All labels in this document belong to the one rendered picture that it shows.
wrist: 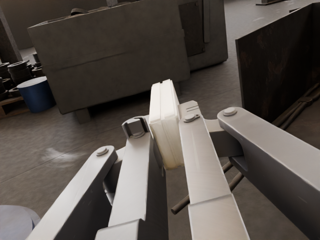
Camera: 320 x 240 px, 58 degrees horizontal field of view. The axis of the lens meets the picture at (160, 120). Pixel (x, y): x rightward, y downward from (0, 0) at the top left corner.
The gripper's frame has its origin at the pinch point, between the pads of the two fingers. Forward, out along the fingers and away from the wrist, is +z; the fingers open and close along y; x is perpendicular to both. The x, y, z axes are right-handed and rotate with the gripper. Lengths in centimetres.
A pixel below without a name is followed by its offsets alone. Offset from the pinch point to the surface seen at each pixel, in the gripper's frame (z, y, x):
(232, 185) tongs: 7.8, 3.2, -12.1
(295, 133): 15.9, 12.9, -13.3
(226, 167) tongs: 11.1, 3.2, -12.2
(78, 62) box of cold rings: 184, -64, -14
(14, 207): 34, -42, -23
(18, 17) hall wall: 908, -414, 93
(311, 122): 17.8, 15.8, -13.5
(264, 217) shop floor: 63, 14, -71
